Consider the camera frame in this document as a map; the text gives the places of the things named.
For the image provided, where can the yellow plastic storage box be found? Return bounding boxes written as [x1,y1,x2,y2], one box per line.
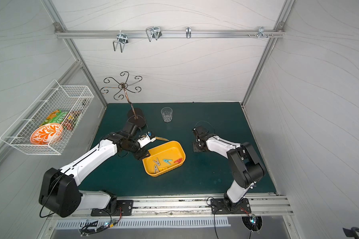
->
[142,141,186,177]

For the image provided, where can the red clothespin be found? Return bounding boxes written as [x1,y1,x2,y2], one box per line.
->
[174,158,183,164]

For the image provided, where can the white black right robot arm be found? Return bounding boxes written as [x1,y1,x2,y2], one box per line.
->
[192,126,266,207]

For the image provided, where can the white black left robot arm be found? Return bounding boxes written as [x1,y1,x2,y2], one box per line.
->
[38,122,156,218]

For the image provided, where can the dark oval stand with copper rod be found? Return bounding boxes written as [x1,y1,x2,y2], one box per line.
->
[100,71,147,129]

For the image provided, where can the clear drinking glass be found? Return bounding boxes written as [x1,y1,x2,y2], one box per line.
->
[161,107,173,122]

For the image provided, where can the green snack packet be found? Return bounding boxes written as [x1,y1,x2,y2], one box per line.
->
[41,110,68,126]

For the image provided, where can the orange patterned bowl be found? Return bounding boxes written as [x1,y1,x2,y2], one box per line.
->
[30,123,63,145]

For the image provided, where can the metal double hook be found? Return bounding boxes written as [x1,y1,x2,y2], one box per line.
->
[113,32,129,53]

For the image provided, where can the metal loop hook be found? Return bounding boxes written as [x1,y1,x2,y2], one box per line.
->
[145,26,162,42]

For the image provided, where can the small metal hook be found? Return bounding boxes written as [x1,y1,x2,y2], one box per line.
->
[185,26,191,39]

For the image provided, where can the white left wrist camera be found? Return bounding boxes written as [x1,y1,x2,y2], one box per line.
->
[137,131,156,148]

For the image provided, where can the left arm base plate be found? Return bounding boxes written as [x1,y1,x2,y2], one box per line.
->
[90,200,134,217]

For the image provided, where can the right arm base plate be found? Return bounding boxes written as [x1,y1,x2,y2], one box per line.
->
[207,197,252,215]

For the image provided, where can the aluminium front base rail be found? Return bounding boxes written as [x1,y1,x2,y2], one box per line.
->
[47,193,294,220]

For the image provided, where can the white wire wall basket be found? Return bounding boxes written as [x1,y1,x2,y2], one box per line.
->
[0,80,94,155]

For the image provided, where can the metal bracket hook right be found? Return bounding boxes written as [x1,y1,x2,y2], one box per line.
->
[247,27,274,39]

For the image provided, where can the aluminium top rail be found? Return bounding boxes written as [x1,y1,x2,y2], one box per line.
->
[55,23,286,39]

